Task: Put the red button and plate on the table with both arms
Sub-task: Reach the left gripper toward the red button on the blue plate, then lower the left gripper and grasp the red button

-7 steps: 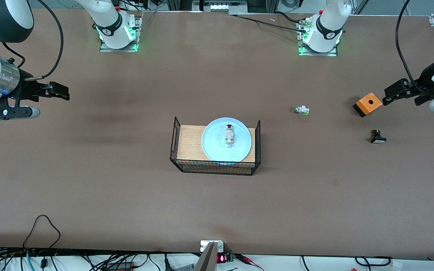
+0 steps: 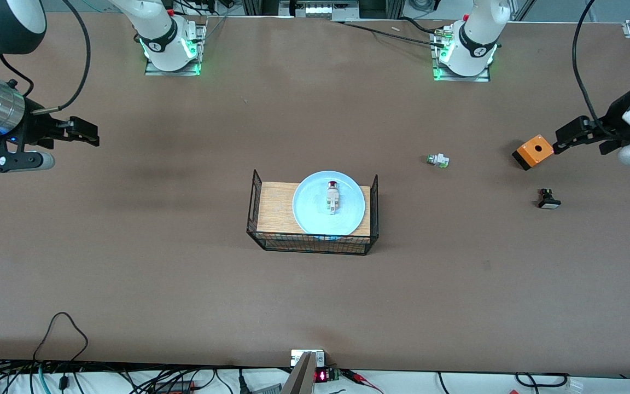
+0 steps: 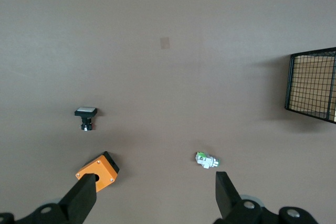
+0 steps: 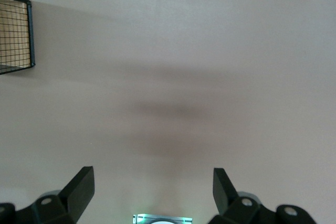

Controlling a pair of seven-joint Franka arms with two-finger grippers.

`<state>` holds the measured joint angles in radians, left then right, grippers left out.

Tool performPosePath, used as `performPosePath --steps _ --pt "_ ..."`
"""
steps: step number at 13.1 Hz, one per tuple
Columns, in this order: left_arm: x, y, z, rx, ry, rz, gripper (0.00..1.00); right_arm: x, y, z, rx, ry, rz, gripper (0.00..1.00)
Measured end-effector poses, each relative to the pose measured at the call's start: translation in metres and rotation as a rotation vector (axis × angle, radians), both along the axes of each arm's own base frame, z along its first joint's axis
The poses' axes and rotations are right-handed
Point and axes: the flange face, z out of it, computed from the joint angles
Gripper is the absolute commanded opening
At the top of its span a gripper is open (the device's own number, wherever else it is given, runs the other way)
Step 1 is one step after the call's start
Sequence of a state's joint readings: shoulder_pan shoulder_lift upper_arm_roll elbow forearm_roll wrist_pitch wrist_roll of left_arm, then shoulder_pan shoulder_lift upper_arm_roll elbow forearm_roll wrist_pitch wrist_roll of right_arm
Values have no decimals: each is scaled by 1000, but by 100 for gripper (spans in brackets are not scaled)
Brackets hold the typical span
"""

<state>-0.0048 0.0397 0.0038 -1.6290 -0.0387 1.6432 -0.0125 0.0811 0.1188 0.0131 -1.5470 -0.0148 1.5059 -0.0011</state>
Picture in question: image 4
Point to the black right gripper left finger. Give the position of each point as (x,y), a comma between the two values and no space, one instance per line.
(78,195)

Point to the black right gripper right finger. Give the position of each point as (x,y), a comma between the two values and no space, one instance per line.
(223,195)

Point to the wooden basket board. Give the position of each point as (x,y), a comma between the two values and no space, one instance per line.
(13,37)

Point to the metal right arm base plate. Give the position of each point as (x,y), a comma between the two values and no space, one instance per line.
(141,219)

